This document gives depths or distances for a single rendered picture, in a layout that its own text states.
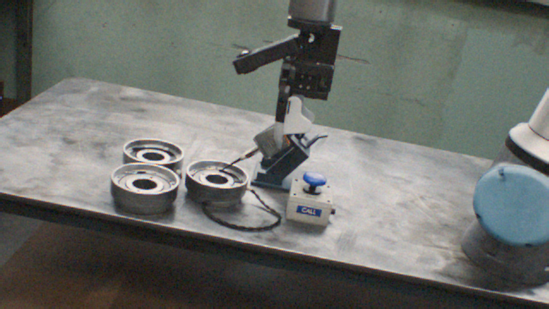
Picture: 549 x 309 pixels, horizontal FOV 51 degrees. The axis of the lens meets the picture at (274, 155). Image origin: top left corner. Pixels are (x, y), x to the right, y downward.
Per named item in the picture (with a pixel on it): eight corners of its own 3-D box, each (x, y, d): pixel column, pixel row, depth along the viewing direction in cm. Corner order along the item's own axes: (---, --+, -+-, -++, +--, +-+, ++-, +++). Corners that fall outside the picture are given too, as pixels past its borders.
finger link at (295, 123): (304, 157, 94) (316, 101, 92) (269, 150, 94) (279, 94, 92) (306, 154, 97) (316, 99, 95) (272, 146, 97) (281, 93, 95)
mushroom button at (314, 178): (297, 203, 95) (303, 177, 94) (298, 193, 99) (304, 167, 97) (321, 209, 95) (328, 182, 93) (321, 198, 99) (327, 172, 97)
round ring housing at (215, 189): (182, 206, 93) (185, 183, 91) (184, 177, 103) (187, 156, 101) (246, 213, 95) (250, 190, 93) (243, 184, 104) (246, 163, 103)
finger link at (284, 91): (282, 124, 92) (292, 69, 90) (273, 123, 92) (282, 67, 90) (286, 120, 96) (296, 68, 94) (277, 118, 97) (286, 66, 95)
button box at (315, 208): (285, 220, 95) (290, 193, 93) (287, 200, 101) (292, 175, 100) (333, 229, 95) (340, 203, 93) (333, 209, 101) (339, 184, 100)
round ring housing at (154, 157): (108, 170, 100) (110, 148, 98) (147, 154, 109) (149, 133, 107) (156, 190, 96) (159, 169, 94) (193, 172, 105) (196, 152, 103)
